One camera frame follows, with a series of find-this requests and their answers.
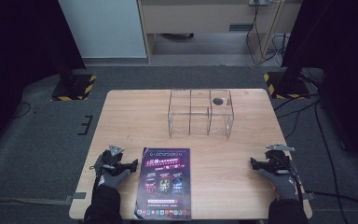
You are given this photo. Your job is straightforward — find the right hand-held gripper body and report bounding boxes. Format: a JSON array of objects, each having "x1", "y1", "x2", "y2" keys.
[{"x1": 264, "y1": 143, "x2": 296, "y2": 175}]

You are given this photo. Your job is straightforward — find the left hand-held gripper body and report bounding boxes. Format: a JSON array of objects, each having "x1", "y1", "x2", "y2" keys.
[{"x1": 101, "y1": 144, "x2": 126, "y2": 171}]

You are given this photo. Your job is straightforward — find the dark purple magazine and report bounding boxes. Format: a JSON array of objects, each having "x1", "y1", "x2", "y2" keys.
[{"x1": 133, "y1": 147, "x2": 193, "y2": 222}]

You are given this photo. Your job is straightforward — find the clear acrylic file organizer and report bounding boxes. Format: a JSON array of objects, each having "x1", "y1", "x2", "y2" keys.
[{"x1": 167, "y1": 88, "x2": 235, "y2": 140}]

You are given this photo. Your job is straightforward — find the person's left hand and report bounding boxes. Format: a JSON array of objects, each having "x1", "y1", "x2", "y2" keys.
[{"x1": 93, "y1": 153, "x2": 132, "y2": 190}]

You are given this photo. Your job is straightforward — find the person's right hand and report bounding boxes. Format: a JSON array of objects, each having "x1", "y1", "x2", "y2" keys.
[{"x1": 257, "y1": 167, "x2": 300, "y2": 202}]

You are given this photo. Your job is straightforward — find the grey tape strip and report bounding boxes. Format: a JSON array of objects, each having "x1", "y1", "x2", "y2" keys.
[
  {"x1": 302, "y1": 191, "x2": 317, "y2": 202},
  {"x1": 64, "y1": 191, "x2": 88, "y2": 203}
]

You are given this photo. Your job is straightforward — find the black yellow-striped stand base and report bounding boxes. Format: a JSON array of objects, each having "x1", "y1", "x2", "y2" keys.
[
  {"x1": 263, "y1": 71, "x2": 311, "y2": 101},
  {"x1": 50, "y1": 73, "x2": 98, "y2": 103}
]

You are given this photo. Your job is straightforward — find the black stand pole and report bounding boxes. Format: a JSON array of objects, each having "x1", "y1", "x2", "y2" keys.
[
  {"x1": 48, "y1": 0, "x2": 79, "y2": 89},
  {"x1": 280, "y1": 0, "x2": 324, "y2": 90}
]

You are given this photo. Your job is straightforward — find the dark curtain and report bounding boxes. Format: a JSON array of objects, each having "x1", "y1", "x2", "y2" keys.
[
  {"x1": 0, "y1": 0, "x2": 87, "y2": 160},
  {"x1": 281, "y1": 0, "x2": 358, "y2": 180}
]

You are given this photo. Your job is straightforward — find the white cabinet panel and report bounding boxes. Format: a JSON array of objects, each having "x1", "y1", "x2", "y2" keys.
[{"x1": 58, "y1": 0, "x2": 147, "y2": 59}]

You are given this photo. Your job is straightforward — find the light wooden desk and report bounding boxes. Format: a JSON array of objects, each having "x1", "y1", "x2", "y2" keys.
[{"x1": 137, "y1": 0, "x2": 303, "y2": 64}]

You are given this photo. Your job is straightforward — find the white power strip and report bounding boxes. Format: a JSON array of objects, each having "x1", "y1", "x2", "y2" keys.
[{"x1": 248, "y1": 0, "x2": 272, "y2": 7}]

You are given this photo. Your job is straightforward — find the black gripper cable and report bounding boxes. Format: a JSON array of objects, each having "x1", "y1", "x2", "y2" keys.
[{"x1": 274, "y1": 154, "x2": 306, "y2": 202}]

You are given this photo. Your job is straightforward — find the long black floor cable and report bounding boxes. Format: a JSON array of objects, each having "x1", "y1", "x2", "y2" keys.
[{"x1": 313, "y1": 98, "x2": 350, "y2": 224}]

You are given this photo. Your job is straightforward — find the thick black floor cable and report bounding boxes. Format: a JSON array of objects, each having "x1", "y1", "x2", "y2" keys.
[{"x1": 304, "y1": 189, "x2": 358, "y2": 211}]

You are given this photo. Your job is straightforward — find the thin black floor cable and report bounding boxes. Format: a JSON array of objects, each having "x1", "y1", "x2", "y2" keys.
[{"x1": 11, "y1": 101, "x2": 33, "y2": 119}]

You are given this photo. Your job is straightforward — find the black hanging cables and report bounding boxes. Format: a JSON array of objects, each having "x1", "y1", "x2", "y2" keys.
[{"x1": 245, "y1": 0, "x2": 291, "y2": 67}]

